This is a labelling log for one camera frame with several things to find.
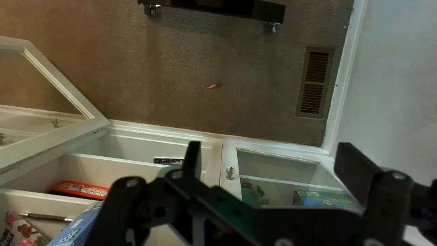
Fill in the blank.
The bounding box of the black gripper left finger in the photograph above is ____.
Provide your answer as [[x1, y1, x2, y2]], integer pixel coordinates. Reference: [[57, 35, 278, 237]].
[[86, 140, 200, 246]]

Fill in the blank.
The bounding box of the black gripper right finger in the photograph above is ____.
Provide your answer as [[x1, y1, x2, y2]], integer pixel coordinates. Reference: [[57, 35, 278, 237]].
[[334, 142, 412, 246]]

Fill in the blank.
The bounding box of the red flat box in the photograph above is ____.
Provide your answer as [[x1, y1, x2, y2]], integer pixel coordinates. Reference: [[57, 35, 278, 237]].
[[47, 180, 109, 200]]

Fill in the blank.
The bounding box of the white built-in shelf cabinet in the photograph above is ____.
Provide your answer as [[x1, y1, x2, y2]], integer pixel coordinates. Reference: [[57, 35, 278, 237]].
[[1, 125, 360, 246]]

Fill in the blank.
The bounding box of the blue green box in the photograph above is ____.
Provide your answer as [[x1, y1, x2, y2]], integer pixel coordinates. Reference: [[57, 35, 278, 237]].
[[293, 189, 356, 209]]

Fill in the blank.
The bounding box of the pink snack package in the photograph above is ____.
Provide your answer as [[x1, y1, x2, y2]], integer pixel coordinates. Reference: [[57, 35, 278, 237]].
[[0, 210, 49, 246]]

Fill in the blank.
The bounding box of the green box on shelf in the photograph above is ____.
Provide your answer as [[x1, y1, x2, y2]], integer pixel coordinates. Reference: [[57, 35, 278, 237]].
[[241, 181, 269, 207]]

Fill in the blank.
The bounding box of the floor air vent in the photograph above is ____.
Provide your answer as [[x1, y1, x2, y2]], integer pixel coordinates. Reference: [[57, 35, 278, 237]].
[[296, 46, 333, 118]]

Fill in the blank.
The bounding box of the white cabinet glass door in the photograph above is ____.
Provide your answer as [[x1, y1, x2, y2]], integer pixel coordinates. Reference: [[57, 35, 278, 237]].
[[0, 35, 109, 183]]

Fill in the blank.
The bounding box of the dark cart base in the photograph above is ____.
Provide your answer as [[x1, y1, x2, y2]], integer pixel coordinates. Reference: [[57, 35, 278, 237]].
[[136, 0, 285, 32]]

